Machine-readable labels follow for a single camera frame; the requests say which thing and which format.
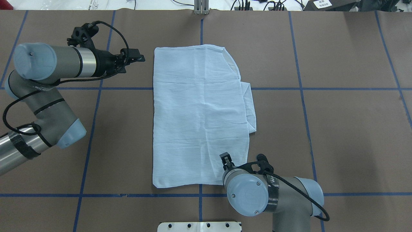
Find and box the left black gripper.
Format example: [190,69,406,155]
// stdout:
[95,48,145,77]

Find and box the light blue button shirt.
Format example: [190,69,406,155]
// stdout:
[153,44,257,189]

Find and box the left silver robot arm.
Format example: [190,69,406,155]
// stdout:
[1,43,145,175]

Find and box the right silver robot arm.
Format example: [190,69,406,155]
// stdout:
[220,152,331,232]

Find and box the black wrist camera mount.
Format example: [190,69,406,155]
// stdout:
[237,154,274,175]

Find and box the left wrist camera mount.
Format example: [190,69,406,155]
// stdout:
[67,23,99,50]

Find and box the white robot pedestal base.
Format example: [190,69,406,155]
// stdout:
[157,221,243,232]

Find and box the aluminium frame post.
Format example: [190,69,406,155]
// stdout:
[194,0,210,15]

